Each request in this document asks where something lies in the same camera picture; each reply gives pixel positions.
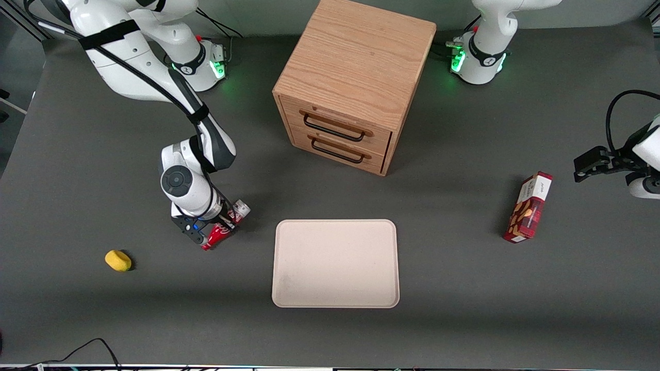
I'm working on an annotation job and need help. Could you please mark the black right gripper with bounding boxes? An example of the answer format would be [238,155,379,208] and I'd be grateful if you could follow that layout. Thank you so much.
[205,197,239,230]

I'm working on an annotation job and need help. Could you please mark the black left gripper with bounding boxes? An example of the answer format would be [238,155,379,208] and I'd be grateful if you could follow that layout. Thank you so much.
[574,125,649,183]

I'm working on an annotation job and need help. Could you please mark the red coke bottle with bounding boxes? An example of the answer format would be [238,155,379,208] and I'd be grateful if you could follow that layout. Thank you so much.
[200,200,251,251]

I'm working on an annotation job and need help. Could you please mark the beige plastic tray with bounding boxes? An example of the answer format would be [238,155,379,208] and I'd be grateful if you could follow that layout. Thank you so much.
[272,219,401,309]

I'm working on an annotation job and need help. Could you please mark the red plaid cookie box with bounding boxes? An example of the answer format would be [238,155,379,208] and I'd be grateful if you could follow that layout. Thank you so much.
[503,171,553,244]

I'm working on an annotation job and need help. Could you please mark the wooden drawer front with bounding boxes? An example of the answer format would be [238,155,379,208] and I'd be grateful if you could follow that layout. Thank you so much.
[290,126,390,174]
[281,96,393,156]

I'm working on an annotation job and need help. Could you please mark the yellow lemon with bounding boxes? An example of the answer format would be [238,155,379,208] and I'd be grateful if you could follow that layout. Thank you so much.
[105,250,133,272]

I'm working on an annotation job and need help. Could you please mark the wooden drawer cabinet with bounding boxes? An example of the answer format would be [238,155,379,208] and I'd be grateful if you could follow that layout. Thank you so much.
[272,0,437,177]

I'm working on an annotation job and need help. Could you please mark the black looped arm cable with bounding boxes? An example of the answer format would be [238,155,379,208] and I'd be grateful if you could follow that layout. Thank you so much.
[605,90,660,153]

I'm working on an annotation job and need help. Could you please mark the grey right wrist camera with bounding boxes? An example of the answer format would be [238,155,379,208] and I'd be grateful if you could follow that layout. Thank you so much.
[171,215,208,246]

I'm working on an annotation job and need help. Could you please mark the black metal drawer handle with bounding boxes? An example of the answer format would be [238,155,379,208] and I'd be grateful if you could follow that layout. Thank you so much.
[303,109,373,143]
[309,135,372,165]

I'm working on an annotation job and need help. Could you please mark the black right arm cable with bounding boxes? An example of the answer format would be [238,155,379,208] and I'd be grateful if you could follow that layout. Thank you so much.
[23,0,233,212]

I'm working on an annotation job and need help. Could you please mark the thin black table cable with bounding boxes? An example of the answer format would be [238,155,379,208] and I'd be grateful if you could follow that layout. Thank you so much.
[0,338,122,371]

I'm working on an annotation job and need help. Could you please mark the black right base cables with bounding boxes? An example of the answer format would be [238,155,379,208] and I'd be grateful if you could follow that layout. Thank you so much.
[196,8,243,65]

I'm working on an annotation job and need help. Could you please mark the black base cables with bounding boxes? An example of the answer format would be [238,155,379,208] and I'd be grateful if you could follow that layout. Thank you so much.
[432,14,483,58]
[196,8,243,65]

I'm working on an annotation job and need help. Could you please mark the black left base cables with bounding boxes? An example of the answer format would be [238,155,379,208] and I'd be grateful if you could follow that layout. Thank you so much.
[432,14,483,58]

